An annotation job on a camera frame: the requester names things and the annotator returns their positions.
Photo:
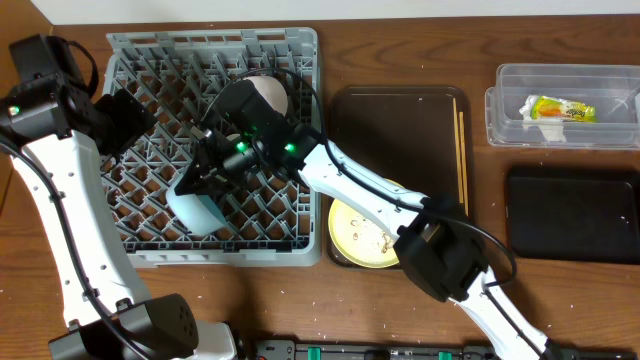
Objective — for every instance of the right wooden chopstick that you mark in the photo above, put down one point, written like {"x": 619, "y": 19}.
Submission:
{"x": 463, "y": 163}

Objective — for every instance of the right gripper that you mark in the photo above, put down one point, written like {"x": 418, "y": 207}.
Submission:
{"x": 203, "y": 167}

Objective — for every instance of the foil snack wrapper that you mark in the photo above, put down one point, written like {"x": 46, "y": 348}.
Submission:
{"x": 549, "y": 114}

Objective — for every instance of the left wooden chopstick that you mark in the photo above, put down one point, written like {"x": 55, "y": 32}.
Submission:
{"x": 457, "y": 151}

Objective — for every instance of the light blue bowl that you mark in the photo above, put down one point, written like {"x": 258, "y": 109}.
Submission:
{"x": 198, "y": 213}

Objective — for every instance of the wooden chopstick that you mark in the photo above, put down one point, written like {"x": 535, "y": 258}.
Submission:
{"x": 463, "y": 163}
{"x": 457, "y": 151}

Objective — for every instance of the pink plate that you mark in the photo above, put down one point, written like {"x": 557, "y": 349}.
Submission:
{"x": 272, "y": 91}

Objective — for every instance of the cream white cup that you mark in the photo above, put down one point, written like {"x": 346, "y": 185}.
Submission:
{"x": 234, "y": 137}

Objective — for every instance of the yellow plate with crumbs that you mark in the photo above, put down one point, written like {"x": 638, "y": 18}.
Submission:
{"x": 358, "y": 239}

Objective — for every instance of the dark brown serving tray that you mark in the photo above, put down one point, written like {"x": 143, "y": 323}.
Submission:
{"x": 404, "y": 134}

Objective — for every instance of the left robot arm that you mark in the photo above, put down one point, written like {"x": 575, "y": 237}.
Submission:
{"x": 57, "y": 129}

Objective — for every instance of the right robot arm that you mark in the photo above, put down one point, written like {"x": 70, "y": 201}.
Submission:
{"x": 438, "y": 249}

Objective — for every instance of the clear plastic waste bin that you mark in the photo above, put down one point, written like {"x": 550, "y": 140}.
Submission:
{"x": 612, "y": 90}

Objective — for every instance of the grey plastic dish rack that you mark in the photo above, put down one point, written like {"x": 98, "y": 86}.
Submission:
{"x": 176, "y": 75}

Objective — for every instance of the black waste bin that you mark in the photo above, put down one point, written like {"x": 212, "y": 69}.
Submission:
{"x": 587, "y": 215}

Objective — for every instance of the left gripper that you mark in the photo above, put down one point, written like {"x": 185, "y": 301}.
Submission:
{"x": 128, "y": 118}

